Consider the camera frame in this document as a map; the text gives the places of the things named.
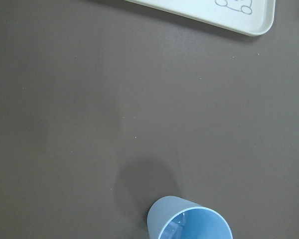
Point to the clear ice cube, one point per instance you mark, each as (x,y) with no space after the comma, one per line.
(173,229)

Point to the cream rabbit tray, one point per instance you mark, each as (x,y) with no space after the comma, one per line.
(247,17)

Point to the light blue plastic cup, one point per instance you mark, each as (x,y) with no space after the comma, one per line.
(198,222)

